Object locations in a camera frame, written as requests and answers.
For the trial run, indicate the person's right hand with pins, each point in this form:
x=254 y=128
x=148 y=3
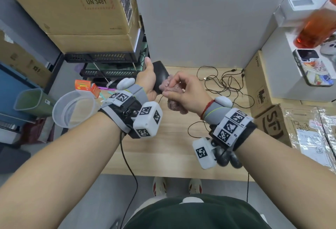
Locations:
x=191 y=94

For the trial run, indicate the person's left hand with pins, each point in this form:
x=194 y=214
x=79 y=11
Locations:
x=147 y=81

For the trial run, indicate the black computer mouse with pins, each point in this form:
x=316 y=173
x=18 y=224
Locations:
x=223 y=158
x=236 y=161
x=160 y=75

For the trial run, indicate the pink fluffy wiping cloth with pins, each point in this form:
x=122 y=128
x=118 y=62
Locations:
x=176 y=105

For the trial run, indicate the person's right forearm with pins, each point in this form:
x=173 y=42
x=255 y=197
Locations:
x=288 y=179

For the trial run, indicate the person's left forearm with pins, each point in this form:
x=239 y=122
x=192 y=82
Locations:
x=52 y=176

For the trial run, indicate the person's left shoe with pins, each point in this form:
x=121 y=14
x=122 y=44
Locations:
x=159 y=186

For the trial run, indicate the person's dark shirt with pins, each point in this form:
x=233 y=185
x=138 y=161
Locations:
x=194 y=215

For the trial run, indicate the person's beige trousers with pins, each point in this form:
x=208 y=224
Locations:
x=144 y=207

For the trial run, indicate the grey left wrist sleeve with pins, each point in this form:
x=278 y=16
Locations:
x=139 y=93

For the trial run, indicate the grey wrist sleeve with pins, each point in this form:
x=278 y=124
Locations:
x=216 y=114
x=139 y=93

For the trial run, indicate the white left wrist puck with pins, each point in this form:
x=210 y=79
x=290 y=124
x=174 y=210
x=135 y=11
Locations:
x=126 y=83

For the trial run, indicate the white wrist puck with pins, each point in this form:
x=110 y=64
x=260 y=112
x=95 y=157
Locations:
x=223 y=102
x=126 y=83

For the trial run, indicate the grey right wrist sleeve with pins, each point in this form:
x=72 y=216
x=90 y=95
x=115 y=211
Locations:
x=216 y=114

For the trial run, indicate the white right wrist puck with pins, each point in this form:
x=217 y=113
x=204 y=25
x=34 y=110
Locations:
x=223 y=102

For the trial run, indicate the purple plastic strip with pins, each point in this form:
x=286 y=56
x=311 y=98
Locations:
x=105 y=88

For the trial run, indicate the teal pen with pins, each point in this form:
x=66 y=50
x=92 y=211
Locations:
x=102 y=96

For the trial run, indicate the black stacked tray rack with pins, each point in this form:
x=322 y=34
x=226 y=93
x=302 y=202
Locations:
x=105 y=57

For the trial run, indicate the plain orange small box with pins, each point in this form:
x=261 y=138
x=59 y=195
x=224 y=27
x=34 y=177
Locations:
x=95 y=90

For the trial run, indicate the orange box with green print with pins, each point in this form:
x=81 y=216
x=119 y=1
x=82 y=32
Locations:
x=82 y=85

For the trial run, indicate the small stamped cardboard box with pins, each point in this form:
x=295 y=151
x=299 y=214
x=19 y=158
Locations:
x=257 y=84

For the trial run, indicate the plain cardboard box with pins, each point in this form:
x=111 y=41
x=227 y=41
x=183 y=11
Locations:
x=92 y=42

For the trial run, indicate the large white box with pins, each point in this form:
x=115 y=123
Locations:
x=278 y=76

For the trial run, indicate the clear plastic basin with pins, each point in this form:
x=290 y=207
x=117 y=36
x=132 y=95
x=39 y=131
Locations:
x=59 y=115

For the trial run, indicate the white chest device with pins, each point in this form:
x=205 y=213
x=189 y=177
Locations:
x=191 y=200

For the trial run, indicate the large stamped cardboard box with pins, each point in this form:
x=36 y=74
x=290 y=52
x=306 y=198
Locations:
x=52 y=8

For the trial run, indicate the dark red bag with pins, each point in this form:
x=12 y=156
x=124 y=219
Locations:
x=36 y=130

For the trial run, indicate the green trash bin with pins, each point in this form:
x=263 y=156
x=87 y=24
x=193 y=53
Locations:
x=27 y=102

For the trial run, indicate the cardboard box with black logo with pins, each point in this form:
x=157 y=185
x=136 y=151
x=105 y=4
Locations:
x=307 y=134

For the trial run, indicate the phone with colourful case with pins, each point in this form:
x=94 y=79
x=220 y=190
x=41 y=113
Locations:
x=313 y=68

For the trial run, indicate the cardboard box with small prints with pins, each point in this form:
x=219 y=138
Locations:
x=21 y=60

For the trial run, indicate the small white boxes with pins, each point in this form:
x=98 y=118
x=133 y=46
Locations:
x=291 y=10

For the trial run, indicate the blue panel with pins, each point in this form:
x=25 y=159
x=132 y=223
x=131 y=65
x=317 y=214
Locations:
x=11 y=89

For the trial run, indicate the orange bottle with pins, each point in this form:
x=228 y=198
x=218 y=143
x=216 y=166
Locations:
x=315 y=29

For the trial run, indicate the white rounded device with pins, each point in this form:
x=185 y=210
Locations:
x=328 y=47

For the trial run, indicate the grey slatted panel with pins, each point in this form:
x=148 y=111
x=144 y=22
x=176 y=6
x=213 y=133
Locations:
x=9 y=126

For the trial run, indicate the dark grey padded seat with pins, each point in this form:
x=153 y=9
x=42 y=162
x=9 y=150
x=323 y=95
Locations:
x=13 y=159

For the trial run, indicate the left wrist camera rig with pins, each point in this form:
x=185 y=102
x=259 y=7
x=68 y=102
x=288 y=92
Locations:
x=147 y=123

